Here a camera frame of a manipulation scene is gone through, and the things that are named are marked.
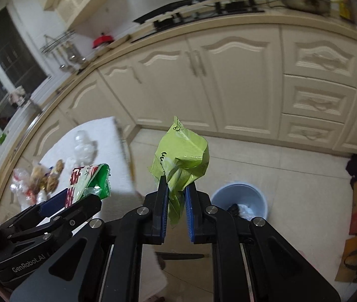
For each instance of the black gas stove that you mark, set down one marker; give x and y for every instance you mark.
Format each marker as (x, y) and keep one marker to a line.
(222, 9)

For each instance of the steel skimmer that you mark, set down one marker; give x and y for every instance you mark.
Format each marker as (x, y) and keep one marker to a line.
(81, 58)

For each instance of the red pot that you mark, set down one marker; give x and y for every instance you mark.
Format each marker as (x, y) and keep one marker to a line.
(103, 41)

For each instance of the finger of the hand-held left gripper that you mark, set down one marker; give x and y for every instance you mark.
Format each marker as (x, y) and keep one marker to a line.
(84, 209)
(54, 199)

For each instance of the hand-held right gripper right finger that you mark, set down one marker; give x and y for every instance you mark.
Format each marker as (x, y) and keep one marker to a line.
(190, 220)

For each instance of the cooking oil bottle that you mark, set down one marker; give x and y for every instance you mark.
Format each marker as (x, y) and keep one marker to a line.
(345, 4)

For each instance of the steel faucet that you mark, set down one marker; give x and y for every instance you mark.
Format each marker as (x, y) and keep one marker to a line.
(33, 105)

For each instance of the pinkish clear plastic bag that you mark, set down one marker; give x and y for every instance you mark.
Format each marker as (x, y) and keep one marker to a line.
(21, 184)

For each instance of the red green snack packet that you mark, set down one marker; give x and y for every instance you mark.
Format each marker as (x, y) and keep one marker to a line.
(84, 179)

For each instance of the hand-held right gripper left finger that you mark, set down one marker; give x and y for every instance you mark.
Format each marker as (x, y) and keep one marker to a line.
(163, 214)

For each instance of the light green snack wrapper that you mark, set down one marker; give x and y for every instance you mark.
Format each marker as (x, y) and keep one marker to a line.
(181, 151)

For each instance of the white tissue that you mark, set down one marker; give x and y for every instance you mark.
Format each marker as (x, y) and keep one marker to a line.
(247, 212)

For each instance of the black induction cooktop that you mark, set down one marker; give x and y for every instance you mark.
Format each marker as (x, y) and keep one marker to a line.
(165, 12)

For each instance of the blue plastic bin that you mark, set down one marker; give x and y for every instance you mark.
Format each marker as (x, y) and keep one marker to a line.
(228, 195)

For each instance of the crumpled clear plastic bag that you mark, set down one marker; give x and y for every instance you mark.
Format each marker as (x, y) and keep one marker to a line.
(85, 148)

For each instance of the wall utensil rack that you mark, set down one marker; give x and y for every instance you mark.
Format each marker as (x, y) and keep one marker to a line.
(57, 41)

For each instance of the kitchen window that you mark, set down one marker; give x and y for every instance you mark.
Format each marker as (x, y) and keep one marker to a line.
(5, 69)

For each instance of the steel ladle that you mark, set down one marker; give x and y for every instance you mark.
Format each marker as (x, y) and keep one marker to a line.
(71, 56)

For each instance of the pink cloth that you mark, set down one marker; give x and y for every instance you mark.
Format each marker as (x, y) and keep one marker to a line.
(17, 97)

